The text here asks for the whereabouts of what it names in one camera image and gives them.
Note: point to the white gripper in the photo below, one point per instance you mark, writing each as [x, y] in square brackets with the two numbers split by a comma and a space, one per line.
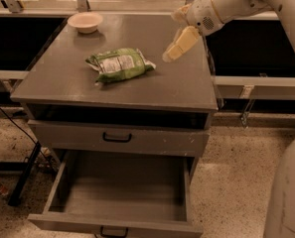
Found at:
[202, 14]

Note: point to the green jalapeno chip bag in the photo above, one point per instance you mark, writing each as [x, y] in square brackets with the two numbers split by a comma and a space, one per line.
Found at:
[118, 65]

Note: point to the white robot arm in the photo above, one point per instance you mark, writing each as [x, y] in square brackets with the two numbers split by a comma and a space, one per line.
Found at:
[280, 217]

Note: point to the closed grey top drawer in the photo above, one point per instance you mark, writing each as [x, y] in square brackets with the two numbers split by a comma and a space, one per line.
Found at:
[145, 140]

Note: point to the open grey middle drawer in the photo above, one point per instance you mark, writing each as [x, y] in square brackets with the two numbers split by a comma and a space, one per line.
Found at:
[147, 194]

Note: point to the beige bowl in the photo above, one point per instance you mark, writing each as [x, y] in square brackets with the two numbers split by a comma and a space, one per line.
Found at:
[85, 22]

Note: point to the black table leg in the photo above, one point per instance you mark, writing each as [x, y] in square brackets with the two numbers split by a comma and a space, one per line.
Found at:
[14, 199]

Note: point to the metal railing frame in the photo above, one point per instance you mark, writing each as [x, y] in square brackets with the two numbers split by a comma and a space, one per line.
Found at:
[87, 4]

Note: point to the metal bracket under rail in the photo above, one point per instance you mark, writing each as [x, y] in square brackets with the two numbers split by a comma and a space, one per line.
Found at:
[249, 102]

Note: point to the black top drawer handle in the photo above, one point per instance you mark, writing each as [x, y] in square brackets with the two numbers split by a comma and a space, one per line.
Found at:
[116, 138]

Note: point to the black drawer handle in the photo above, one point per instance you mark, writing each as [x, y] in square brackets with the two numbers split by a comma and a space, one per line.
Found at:
[113, 232]
[116, 138]

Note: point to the black middle drawer handle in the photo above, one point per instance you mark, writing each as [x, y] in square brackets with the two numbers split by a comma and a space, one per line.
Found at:
[113, 232]

